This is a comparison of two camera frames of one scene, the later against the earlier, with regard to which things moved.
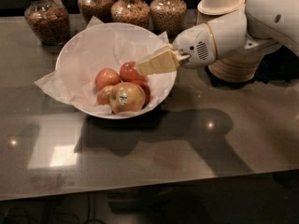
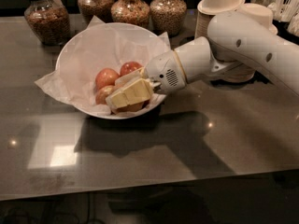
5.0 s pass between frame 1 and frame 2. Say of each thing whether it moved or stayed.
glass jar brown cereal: stayed
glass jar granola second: stayed
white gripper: moved
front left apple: stayed
